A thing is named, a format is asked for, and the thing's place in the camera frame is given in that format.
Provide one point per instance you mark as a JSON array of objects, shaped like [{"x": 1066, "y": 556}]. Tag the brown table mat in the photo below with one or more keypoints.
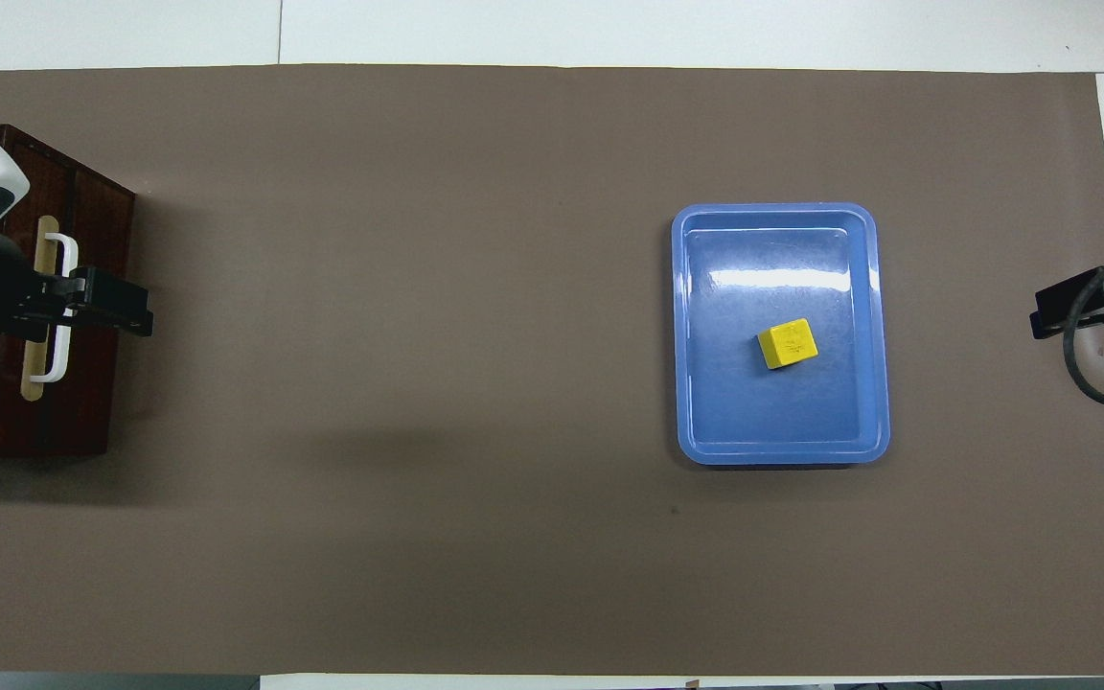
[{"x": 418, "y": 383}]

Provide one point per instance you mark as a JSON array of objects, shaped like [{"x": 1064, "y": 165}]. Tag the dark wooden drawer cabinet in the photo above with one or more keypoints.
[{"x": 97, "y": 412}]

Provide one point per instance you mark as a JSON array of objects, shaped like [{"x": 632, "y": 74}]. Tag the wooden drawer with dark front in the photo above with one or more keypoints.
[{"x": 11, "y": 422}]

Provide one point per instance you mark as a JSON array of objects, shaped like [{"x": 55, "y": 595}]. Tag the blue plastic tray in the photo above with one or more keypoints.
[{"x": 772, "y": 412}]

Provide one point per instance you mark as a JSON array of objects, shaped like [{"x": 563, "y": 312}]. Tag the yellow block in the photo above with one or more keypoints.
[{"x": 788, "y": 343}]

